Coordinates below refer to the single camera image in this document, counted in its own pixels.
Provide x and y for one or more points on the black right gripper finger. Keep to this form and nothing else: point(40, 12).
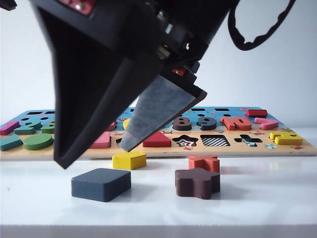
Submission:
point(158, 109)

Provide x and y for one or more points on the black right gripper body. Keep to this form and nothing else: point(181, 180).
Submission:
point(148, 24)

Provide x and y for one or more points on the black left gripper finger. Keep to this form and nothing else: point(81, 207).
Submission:
point(81, 86)

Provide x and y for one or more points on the dark blue square piece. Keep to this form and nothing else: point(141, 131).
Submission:
point(99, 186)

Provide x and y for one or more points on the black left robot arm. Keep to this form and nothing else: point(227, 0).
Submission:
point(7, 3)

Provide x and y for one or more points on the brown number eight piece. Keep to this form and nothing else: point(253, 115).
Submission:
point(184, 127)

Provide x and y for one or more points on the red triangle piece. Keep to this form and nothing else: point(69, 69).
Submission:
point(158, 141)

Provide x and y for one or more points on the yellow number six piece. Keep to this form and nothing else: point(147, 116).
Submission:
point(126, 124)

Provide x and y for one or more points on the red number seven piece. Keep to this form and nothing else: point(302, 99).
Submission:
point(111, 126)

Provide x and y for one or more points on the green number three piece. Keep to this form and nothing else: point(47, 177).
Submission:
point(48, 129)

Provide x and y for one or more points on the dark blue number nine piece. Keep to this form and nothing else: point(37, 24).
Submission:
point(210, 127)

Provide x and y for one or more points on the pink square piece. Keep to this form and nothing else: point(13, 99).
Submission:
point(101, 141)

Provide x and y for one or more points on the yellow pentagon piece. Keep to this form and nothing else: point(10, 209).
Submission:
point(128, 162)

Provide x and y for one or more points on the orange cross piece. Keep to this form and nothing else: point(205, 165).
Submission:
point(203, 162)

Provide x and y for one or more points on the green oval piece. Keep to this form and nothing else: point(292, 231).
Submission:
point(37, 141)

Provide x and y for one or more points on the teal number two piece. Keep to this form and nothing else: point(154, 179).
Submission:
point(24, 130)

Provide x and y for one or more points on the orange number ten piece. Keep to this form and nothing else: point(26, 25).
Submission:
point(230, 124)

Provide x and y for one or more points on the wooden ocean puzzle board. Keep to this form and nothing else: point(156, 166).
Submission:
point(230, 150)

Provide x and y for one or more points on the brown star piece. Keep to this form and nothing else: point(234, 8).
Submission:
point(195, 183)

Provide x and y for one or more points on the pink number one piece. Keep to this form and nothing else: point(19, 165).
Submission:
point(8, 129)

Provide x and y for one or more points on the teal parallelogram piece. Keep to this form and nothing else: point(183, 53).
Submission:
point(10, 142)

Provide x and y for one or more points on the red minus sign piece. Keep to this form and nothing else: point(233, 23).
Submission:
point(256, 113)

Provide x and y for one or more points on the pink greater-than sign piece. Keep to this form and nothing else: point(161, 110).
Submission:
point(267, 125)

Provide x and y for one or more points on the yellow equals sign piece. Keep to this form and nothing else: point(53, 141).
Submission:
point(284, 141)

